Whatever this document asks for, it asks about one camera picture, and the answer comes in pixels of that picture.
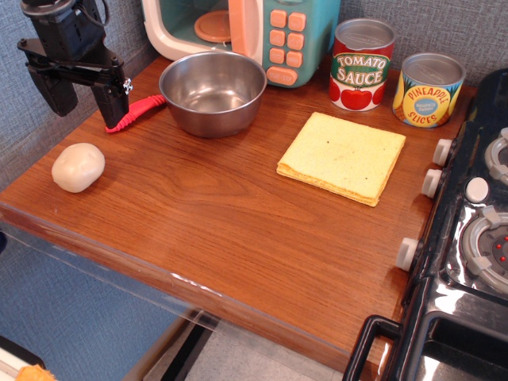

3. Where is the orange fuzzy object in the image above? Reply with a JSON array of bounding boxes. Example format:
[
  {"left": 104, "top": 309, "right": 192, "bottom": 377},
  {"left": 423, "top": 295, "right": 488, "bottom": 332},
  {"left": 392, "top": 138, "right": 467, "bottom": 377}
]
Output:
[{"left": 15, "top": 365, "right": 56, "bottom": 381}]

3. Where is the grey stove knob front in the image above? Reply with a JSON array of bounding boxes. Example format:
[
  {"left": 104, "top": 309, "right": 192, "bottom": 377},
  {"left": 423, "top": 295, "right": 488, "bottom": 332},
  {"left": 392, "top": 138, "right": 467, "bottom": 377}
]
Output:
[{"left": 395, "top": 237, "right": 419, "bottom": 271}]

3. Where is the yellow cloth pad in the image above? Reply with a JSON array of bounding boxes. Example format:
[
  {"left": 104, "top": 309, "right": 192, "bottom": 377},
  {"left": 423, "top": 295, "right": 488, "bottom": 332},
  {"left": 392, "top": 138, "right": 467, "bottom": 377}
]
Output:
[{"left": 276, "top": 112, "right": 406, "bottom": 207}]

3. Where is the black oven door handle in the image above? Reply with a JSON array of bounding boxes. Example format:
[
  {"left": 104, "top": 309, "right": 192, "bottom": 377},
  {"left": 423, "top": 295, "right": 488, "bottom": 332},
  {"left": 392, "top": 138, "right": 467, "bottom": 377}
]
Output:
[{"left": 343, "top": 315, "right": 402, "bottom": 381}]

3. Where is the teal toy microwave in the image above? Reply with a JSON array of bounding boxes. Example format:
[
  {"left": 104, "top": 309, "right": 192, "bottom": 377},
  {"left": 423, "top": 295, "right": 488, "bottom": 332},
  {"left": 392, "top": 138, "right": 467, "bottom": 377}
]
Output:
[{"left": 141, "top": 1, "right": 341, "bottom": 88}]

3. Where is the red ribbed pot handle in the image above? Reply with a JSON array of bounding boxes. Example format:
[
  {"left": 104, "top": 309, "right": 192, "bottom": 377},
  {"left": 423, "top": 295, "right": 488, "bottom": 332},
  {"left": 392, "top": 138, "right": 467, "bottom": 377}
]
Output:
[{"left": 105, "top": 94, "right": 166, "bottom": 133}]

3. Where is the black toy stove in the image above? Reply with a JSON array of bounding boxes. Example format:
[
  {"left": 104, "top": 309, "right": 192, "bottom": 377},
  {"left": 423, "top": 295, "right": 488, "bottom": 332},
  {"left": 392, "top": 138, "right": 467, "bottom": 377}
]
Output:
[{"left": 379, "top": 69, "right": 507, "bottom": 380}]

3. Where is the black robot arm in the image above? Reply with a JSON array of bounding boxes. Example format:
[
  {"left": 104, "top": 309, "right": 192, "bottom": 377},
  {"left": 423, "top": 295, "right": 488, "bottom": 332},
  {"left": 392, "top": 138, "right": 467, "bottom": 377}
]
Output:
[{"left": 17, "top": 1, "right": 132, "bottom": 132}]

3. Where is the grey stove knob rear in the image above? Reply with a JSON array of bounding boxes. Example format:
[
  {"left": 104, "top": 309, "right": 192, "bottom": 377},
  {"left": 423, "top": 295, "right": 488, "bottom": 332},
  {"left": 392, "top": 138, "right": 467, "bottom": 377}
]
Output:
[{"left": 433, "top": 139, "right": 453, "bottom": 167}]

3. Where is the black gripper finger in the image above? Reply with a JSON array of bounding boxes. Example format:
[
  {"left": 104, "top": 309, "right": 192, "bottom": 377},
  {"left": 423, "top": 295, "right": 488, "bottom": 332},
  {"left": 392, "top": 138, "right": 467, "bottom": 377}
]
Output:
[
  {"left": 28, "top": 67, "right": 78, "bottom": 117},
  {"left": 91, "top": 86, "right": 129, "bottom": 129}
]

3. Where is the stainless steel pot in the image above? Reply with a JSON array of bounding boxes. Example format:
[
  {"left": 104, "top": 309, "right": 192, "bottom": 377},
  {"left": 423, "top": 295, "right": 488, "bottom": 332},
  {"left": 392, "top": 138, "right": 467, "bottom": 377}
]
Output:
[{"left": 159, "top": 51, "right": 267, "bottom": 138}]

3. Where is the grey stove knob middle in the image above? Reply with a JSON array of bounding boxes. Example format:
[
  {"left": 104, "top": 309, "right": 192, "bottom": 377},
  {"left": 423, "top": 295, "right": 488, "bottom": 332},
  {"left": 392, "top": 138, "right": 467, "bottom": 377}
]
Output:
[{"left": 421, "top": 169, "right": 442, "bottom": 198}]

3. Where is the grey stove knob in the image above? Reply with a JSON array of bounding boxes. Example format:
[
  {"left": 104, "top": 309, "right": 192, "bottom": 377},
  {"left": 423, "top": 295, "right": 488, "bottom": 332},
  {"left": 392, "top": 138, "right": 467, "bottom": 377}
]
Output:
[
  {"left": 433, "top": 139, "right": 453, "bottom": 167},
  {"left": 421, "top": 169, "right": 442, "bottom": 198},
  {"left": 395, "top": 237, "right": 419, "bottom": 271}
]

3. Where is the beige toy potato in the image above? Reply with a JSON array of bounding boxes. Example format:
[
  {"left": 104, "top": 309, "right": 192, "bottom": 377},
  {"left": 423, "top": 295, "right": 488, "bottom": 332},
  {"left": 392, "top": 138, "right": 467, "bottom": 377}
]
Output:
[{"left": 52, "top": 143, "right": 106, "bottom": 193}]

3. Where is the orange microwave turntable plate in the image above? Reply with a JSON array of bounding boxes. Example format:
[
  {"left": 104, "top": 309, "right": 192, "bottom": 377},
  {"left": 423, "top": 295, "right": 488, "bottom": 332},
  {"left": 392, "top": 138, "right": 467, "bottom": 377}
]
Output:
[{"left": 194, "top": 10, "right": 231, "bottom": 43}]

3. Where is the pineapple slices can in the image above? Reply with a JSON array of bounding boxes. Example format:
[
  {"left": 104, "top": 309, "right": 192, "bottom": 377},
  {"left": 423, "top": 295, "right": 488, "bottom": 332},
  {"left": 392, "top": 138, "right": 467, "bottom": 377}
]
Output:
[{"left": 392, "top": 52, "right": 466, "bottom": 128}]

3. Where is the tomato sauce can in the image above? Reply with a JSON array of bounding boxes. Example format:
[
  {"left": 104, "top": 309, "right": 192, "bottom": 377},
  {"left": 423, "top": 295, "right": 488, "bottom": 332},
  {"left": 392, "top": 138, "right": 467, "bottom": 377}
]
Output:
[{"left": 329, "top": 18, "right": 396, "bottom": 111}]

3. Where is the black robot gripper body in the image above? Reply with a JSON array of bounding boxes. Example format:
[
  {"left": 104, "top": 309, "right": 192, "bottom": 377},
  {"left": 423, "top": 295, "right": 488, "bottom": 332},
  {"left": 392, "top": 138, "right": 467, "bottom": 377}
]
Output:
[{"left": 23, "top": 10, "right": 133, "bottom": 94}]

